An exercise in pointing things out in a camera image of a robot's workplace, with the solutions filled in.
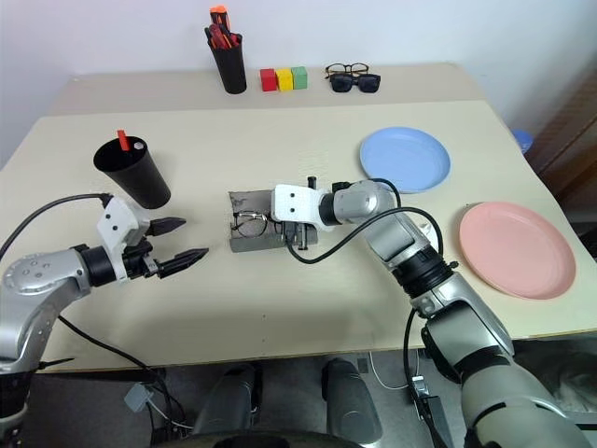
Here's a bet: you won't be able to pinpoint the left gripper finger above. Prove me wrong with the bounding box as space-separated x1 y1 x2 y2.
156 246 210 281
149 216 187 237

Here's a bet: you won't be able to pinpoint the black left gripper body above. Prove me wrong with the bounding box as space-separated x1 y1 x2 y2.
122 218 162 281

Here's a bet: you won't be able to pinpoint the thin black-framed glasses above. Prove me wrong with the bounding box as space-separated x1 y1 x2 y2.
230 210 284 240

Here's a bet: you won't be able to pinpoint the grey open glasses case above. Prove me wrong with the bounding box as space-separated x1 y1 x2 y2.
227 188 322 255

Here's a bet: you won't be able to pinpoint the wide black cup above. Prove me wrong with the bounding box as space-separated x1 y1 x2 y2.
92 134 173 211

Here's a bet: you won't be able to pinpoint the brown-framed glasses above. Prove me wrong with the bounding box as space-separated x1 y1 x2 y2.
324 62 372 78

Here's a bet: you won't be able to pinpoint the tall narrow black cup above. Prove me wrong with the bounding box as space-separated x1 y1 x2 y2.
203 28 248 95

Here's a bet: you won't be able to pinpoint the blue plate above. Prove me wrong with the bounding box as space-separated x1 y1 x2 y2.
358 125 452 195

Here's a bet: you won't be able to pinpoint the black sunglasses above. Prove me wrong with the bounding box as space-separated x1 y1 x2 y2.
327 73 382 95

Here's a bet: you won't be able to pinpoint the grey power adapter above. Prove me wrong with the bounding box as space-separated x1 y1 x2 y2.
122 381 156 413

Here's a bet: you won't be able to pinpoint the dark rounded grey shape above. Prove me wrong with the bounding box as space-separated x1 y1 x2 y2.
320 357 380 439
191 362 261 436

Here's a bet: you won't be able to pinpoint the black marker with orange cap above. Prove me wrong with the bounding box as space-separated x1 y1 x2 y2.
208 5 230 37

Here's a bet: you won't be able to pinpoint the pink plate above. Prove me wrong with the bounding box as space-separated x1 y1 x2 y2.
458 201 577 301

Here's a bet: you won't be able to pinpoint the blue round stool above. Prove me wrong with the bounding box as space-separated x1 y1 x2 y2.
510 128 535 156

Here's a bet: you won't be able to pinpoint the brown wooden cabinet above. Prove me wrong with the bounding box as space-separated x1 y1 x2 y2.
525 58 597 260

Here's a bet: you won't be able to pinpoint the clear plastic bag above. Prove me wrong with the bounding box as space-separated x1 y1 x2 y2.
511 334 597 424

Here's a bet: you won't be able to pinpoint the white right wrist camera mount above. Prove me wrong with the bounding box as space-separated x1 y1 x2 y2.
271 183 345 232

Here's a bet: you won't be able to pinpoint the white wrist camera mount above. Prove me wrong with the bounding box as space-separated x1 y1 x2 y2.
271 183 345 232
95 195 152 282

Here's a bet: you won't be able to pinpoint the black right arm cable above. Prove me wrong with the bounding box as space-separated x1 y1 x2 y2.
285 176 445 266

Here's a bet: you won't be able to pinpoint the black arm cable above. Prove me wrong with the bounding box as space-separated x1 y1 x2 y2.
0 192 115 260
285 176 445 266
402 304 422 389

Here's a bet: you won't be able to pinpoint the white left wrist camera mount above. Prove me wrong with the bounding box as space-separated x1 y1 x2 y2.
95 195 152 282

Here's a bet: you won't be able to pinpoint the black floor cable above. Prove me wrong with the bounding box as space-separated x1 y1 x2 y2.
57 314 188 431

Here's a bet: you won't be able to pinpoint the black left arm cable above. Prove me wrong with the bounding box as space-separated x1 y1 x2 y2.
0 192 115 260

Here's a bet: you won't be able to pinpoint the black upper arm cable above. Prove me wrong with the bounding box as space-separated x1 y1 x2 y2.
402 304 422 389

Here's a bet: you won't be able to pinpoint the white floor cable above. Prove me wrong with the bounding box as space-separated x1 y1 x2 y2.
367 350 412 391

